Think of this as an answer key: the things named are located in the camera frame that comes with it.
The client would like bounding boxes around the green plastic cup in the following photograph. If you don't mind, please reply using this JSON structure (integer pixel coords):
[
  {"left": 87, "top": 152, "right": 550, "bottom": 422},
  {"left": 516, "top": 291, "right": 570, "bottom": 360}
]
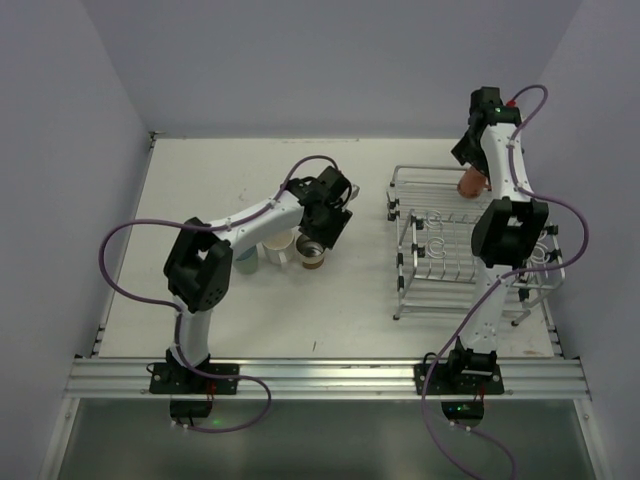
[{"left": 233, "top": 246, "right": 259, "bottom": 275}]

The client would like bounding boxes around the pink mug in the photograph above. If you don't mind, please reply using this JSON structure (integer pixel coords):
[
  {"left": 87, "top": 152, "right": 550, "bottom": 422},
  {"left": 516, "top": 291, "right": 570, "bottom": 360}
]
[{"left": 457, "top": 167, "right": 492, "bottom": 199}]

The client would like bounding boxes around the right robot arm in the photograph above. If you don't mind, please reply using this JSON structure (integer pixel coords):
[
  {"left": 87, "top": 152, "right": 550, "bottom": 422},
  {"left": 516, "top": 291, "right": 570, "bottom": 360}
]
[{"left": 443, "top": 87, "right": 549, "bottom": 394}]

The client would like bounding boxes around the white ceramic mug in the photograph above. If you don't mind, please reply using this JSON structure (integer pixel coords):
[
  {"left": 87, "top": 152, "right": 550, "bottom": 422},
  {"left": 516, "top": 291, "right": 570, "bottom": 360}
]
[{"left": 262, "top": 230, "right": 295, "bottom": 265}]

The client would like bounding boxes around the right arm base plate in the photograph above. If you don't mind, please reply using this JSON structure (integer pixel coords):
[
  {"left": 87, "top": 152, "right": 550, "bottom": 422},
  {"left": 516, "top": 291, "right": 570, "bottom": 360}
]
[{"left": 426, "top": 351, "right": 505, "bottom": 395}]

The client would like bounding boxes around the metal dish rack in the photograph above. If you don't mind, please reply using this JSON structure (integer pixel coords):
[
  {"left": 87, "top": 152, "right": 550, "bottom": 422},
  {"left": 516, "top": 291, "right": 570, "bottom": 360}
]
[{"left": 386, "top": 164, "right": 566, "bottom": 326}]

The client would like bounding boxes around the aluminium mounting rail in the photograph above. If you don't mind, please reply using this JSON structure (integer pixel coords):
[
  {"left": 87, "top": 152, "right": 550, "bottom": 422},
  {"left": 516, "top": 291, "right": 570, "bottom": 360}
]
[{"left": 63, "top": 357, "right": 591, "bottom": 401}]

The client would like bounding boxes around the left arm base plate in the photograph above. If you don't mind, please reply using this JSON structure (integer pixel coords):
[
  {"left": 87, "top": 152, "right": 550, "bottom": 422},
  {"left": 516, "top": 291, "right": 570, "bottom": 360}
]
[{"left": 149, "top": 362, "right": 240, "bottom": 395}]

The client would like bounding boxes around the beige brown cup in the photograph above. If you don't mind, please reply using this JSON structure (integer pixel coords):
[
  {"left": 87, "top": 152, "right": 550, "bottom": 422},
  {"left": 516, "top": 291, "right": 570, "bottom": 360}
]
[{"left": 295, "top": 235, "right": 325, "bottom": 270}]

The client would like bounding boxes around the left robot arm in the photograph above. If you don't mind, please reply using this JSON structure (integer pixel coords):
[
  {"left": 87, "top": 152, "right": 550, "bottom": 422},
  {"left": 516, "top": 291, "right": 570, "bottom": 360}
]
[{"left": 164, "top": 166, "right": 359, "bottom": 369}]

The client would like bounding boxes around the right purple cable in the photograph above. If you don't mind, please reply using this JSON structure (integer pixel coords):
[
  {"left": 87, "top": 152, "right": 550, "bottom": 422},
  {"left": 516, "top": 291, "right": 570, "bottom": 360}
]
[{"left": 419, "top": 84, "right": 594, "bottom": 480}]

